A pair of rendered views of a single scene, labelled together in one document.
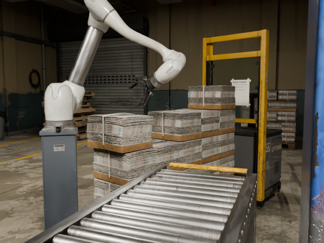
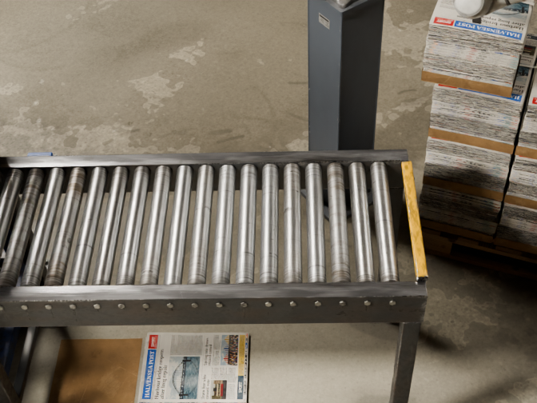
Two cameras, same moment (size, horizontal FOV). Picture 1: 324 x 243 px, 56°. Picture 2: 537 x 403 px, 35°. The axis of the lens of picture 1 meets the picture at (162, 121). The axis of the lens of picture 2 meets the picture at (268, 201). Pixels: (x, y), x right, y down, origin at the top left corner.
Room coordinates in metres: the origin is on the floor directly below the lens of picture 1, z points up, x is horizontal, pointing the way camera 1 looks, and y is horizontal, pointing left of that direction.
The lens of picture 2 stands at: (0.78, -1.60, 2.60)
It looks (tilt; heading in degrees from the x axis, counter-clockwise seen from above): 47 degrees down; 72
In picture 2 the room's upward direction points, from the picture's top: 3 degrees counter-clockwise
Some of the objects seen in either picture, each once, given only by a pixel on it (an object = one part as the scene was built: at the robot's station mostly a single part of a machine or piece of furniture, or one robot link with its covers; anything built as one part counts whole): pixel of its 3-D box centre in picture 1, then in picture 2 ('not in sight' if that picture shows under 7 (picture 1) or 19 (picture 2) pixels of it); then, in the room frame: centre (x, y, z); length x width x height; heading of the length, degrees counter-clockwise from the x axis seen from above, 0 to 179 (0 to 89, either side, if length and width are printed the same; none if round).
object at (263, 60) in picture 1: (261, 116); not in sight; (3.17, -1.03, 0.97); 0.09 x 0.09 x 1.75; 49
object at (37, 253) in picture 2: not in sight; (44, 228); (0.66, 0.15, 0.77); 0.47 x 0.05 x 0.05; 69
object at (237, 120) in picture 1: (234, 119); not in sight; (3.42, -0.81, 0.92); 0.57 x 0.01 x 0.05; 49
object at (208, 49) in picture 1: (207, 114); not in sight; (3.60, -0.53, 0.97); 0.09 x 0.09 x 1.75; 49
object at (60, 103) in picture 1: (59, 101); not in sight; (1.82, 0.61, 1.17); 0.18 x 0.16 x 0.22; 2
